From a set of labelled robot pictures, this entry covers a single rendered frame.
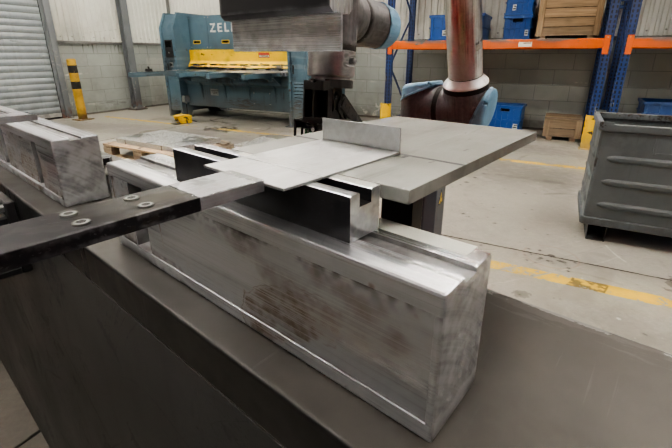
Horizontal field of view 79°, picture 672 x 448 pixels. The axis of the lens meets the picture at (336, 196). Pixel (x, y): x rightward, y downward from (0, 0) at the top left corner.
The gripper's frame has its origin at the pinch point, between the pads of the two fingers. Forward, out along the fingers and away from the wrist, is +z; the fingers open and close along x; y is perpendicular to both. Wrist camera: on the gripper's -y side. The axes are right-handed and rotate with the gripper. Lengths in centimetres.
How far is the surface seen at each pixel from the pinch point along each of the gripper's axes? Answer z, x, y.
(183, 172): -11.0, 6.4, 36.7
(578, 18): -115, 12, -558
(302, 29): -22.1, 20.1, 38.6
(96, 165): -6.4, -23.4, 27.6
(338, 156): -13.5, 19.6, 32.7
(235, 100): 10, -472, -463
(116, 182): -8.1, -5.1, 35.9
